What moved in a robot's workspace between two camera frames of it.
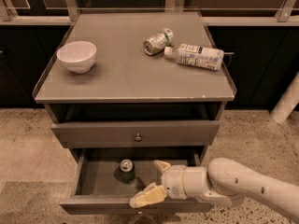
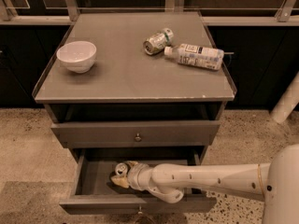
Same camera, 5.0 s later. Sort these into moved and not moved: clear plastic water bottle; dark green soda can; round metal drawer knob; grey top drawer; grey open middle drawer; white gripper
Moved: white gripper; dark green soda can
Not moved: grey top drawer; grey open middle drawer; round metal drawer knob; clear plastic water bottle
